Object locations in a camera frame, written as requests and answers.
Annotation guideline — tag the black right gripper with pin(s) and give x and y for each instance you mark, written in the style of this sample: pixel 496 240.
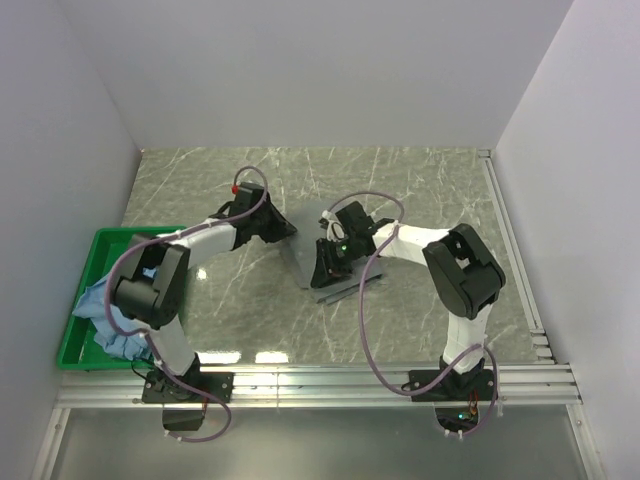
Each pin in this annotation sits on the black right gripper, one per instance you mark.
pixel 328 269

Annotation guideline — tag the aluminium mounting rail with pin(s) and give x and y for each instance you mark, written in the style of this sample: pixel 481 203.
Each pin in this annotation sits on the aluminium mounting rail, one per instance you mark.
pixel 338 386

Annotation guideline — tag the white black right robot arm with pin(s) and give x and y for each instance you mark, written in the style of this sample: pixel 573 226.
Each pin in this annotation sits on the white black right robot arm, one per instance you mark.
pixel 466 275

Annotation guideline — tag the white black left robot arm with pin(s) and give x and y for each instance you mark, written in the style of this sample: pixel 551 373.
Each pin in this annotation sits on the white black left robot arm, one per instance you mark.
pixel 147 282

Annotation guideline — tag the green plastic bin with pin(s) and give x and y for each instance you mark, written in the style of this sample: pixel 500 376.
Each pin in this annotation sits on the green plastic bin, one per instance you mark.
pixel 89 342

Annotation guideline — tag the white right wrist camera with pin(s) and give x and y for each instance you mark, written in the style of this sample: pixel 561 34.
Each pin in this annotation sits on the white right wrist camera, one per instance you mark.
pixel 332 226

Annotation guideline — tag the blue long sleeve shirt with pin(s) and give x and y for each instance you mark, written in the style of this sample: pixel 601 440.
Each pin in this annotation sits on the blue long sleeve shirt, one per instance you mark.
pixel 90 305

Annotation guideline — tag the aluminium side rail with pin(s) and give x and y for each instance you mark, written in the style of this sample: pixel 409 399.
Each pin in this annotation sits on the aluminium side rail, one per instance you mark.
pixel 537 331

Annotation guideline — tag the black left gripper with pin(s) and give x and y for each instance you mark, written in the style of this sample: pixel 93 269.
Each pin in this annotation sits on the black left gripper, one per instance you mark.
pixel 282 227

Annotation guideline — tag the grey long sleeve shirt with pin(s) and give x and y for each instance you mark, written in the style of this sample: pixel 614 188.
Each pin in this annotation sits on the grey long sleeve shirt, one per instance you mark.
pixel 299 254

